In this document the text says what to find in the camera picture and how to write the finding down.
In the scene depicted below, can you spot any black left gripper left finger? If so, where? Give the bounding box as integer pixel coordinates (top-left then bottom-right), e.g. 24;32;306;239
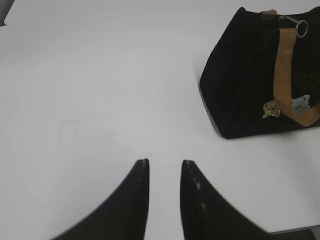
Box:
55;158;150;240

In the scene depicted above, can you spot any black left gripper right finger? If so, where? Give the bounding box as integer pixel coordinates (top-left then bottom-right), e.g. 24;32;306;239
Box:
180;160;271;240

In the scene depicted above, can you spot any black bag with tan strap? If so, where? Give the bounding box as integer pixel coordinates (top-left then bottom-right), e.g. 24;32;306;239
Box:
199;7;320;139

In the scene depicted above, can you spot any silver zipper pull ring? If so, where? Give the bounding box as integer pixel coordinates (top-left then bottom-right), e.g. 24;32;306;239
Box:
279;14;309;38

